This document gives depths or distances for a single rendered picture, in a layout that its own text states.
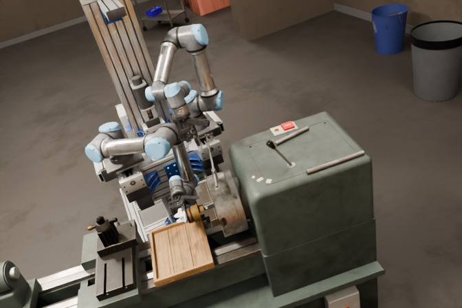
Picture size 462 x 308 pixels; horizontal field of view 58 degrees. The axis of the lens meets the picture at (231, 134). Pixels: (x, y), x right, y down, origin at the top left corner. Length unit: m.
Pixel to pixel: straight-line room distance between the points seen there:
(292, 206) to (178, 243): 0.68
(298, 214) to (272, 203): 0.16
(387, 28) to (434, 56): 1.29
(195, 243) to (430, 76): 3.17
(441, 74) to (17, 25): 9.44
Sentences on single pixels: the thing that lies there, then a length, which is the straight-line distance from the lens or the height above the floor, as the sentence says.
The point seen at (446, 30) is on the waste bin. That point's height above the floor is 0.59.
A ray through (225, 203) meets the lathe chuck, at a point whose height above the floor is 1.18.
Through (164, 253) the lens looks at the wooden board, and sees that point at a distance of 2.27.
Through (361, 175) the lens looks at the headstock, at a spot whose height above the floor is 1.17.
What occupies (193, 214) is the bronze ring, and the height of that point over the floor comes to 1.11.
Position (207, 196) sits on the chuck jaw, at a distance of 2.09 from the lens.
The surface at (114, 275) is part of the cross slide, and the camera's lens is 2.18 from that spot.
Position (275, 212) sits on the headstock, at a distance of 1.94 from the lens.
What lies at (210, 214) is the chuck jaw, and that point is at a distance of 2.03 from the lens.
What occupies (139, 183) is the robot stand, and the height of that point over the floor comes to 1.06.
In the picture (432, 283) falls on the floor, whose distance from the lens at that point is 3.10.
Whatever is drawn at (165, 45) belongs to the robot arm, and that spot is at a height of 1.76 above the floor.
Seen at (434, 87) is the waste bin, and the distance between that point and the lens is 4.71.
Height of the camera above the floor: 2.47
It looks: 32 degrees down
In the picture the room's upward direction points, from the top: 14 degrees counter-clockwise
